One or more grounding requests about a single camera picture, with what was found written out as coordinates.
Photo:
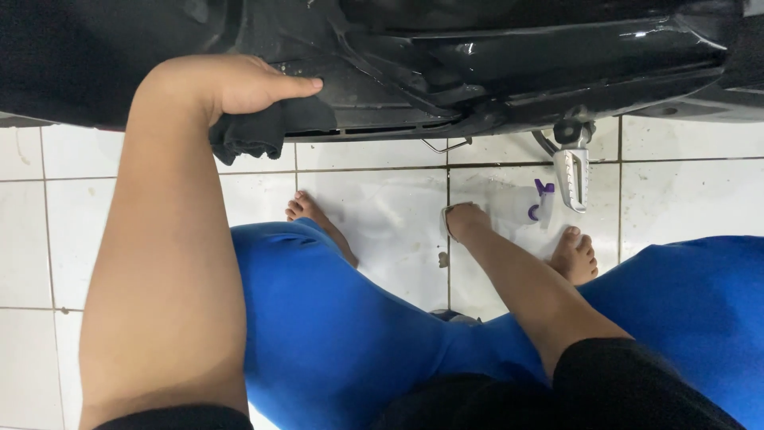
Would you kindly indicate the black shirt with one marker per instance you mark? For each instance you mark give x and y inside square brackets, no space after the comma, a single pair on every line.
[567,394]

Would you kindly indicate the black cloth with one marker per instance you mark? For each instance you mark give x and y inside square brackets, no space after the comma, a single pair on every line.
[256,131]

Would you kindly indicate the silver motorcycle footpeg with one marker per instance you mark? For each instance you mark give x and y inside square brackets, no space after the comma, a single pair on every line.
[572,173]

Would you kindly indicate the person's foot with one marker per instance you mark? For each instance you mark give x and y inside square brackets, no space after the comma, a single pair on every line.
[316,224]
[574,257]

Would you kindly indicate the person's right hand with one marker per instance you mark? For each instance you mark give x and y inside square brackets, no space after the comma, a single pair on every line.
[468,222]

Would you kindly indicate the person's left hand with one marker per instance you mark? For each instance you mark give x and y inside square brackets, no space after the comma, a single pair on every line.
[203,83]

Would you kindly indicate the person's left foot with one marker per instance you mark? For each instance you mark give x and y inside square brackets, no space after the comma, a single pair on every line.
[316,224]

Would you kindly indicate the thin white pad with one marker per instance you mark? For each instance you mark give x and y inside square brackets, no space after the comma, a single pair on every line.
[446,222]

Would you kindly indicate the purple and white spray bottle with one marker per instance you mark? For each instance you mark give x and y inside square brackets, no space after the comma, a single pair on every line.
[542,200]

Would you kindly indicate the person's right foot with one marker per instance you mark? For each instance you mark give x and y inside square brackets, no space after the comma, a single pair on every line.
[574,257]

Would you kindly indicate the grey round object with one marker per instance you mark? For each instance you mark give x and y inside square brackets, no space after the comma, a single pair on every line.
[455,316]

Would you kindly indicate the blue trousers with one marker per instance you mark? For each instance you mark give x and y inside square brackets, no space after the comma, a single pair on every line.
[334,334]

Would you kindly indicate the black motorcycle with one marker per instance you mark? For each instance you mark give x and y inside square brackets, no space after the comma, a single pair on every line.
[477,60]

